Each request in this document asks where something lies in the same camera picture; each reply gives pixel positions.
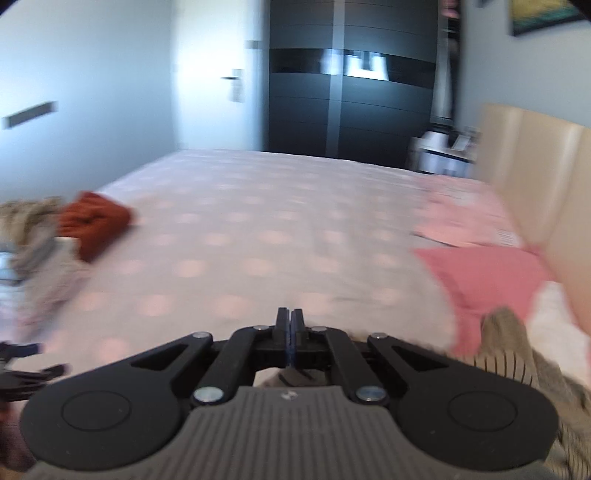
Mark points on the black sliding wardrobe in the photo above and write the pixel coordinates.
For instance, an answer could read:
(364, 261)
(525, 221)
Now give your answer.
(351, 80)

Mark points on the white bedside table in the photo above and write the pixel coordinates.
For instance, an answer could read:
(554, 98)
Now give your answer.
(443, 153)

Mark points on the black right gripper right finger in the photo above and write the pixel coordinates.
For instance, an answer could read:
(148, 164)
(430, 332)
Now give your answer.
(296, 328)

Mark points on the landscape wall painting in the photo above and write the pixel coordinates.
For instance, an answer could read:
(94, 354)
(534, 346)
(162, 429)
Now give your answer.
(527, 16)

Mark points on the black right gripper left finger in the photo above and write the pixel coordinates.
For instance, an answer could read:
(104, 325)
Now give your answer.
(283, 327)

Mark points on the rust red knitted garment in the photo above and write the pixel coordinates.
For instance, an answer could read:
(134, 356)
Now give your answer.
(95, 222)

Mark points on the beige striped shirt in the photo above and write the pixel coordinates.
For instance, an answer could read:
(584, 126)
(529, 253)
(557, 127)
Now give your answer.
(506, 351)

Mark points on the pile of folded clothes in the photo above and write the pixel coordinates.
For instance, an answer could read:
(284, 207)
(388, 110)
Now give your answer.
(40, 270)

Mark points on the light pink pillow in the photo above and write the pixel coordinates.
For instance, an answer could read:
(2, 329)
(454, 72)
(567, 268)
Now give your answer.
(461, 212)

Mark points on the dark pink pillow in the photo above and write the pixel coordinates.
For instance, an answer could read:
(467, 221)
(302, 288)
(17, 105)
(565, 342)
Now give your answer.
(479, 280)

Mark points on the beige padded headboard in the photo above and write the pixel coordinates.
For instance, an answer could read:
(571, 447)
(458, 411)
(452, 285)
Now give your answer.
(540, 167)

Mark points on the polka dot bed cover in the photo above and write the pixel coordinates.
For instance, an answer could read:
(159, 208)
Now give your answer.
(220, 240)

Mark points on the white door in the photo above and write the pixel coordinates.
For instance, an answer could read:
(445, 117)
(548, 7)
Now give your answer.
(218, 72)

